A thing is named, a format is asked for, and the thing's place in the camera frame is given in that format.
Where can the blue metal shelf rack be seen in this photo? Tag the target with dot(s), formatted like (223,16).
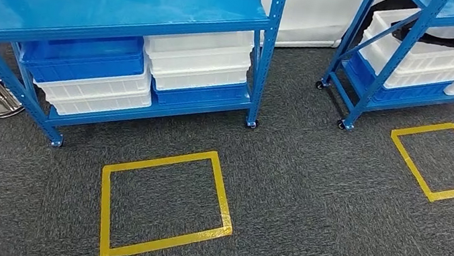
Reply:
(114,6)

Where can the blue wheeled shelf rack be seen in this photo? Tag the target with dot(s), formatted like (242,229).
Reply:
(395,57)

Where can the black caster wheel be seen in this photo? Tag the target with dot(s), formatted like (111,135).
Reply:
(341,124)
(319,85)
(252,124)

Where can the blue plastic bin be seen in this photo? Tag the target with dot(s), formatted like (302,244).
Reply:
(403,95)
(83,63)
(200,96)

